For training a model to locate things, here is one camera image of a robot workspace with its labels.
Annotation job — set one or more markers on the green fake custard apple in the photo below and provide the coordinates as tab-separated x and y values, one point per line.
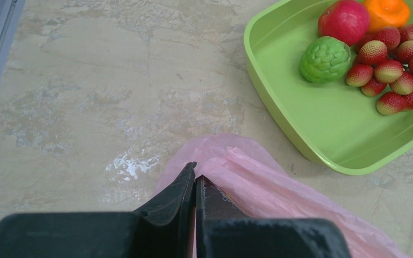
325	60

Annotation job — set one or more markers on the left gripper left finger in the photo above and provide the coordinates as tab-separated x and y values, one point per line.
162	227

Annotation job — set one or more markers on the green plastic tray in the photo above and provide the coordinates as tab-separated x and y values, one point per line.
328	123

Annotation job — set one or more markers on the fake lychee bunch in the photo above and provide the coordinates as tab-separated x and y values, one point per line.
383	68

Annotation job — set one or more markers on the red fake apple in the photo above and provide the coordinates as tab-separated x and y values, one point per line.
345	20

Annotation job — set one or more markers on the orange fake tangerine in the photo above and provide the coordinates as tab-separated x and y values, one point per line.
384	13

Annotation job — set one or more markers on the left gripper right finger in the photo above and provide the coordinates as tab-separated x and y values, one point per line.
223	230

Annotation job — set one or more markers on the pink plastic bag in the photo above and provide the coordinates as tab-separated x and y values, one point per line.
260	187

